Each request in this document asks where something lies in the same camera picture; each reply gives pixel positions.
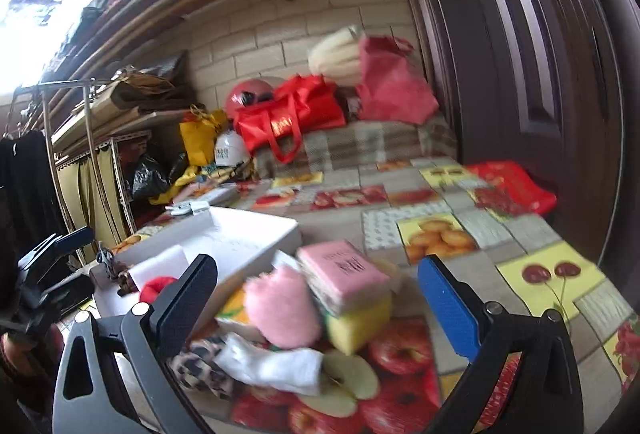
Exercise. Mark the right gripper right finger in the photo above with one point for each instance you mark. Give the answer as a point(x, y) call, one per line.
point(545, 394)

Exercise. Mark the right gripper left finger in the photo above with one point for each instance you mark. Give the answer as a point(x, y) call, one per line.
point(90, 395)

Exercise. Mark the leopard print cloth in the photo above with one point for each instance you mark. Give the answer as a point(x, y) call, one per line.
point(195, 368)

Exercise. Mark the operator left hand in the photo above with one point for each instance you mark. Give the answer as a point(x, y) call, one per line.
point(30, 358)

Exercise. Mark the black hanging garment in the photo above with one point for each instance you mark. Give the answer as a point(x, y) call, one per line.
point(30, 211)

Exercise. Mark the red plush apple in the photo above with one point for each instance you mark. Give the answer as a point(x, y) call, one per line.
point(150, 291)

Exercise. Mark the white foam block in box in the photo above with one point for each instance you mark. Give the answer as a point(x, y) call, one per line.
point(170, 263)

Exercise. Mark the green orange small carton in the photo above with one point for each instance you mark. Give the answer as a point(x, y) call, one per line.
point(232, 317)

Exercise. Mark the metal shelf with boards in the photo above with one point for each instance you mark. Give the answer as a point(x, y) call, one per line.
point(162, 93)

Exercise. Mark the black plastic bag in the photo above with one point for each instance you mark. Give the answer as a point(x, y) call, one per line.
point(152, 178)

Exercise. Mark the white round-dial device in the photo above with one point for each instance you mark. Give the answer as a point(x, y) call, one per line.
point(187, 207)

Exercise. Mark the white sock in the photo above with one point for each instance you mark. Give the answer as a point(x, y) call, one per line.
point(296, 371)

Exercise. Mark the yellow green sponge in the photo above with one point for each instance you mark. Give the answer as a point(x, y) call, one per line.
point(352, 331)

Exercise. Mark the pink fluffy cloth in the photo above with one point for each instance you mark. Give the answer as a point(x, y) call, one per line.
point(280, 306)

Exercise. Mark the red plastic bag on table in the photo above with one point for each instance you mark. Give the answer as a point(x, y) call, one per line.
point(510, 191)

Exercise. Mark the metal clothes rack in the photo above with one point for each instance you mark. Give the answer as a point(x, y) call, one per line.
point(83, 135)

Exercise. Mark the white shallow cardboard box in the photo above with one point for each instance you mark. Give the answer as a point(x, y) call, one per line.
point(243, 244)

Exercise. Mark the white power bank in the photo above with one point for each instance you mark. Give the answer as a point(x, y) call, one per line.
point(219, 195)

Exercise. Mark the pink packaged sponge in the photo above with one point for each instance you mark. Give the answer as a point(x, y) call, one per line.
point(342, 279)

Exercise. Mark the yellow shopping bag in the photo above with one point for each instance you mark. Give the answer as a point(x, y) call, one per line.
point(199, 129)

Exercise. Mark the white helmet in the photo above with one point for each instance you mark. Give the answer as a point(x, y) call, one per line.
point(230, 150)

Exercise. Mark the pink helmet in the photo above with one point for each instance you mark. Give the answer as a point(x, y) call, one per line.
point(245, 94)

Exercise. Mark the plaid covered cabinet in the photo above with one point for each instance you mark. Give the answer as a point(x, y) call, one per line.
point(362, 143)

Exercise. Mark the red shiny tote bag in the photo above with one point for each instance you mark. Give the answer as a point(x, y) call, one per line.
point(300, 105)

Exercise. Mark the pink red fabric bag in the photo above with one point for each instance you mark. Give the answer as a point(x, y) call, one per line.
point(391, 87)

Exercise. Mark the dark brown door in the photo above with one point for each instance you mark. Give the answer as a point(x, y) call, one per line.
point(554, 86)

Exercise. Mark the cream foam roll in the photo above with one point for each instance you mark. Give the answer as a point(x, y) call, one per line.
point(337, 57)

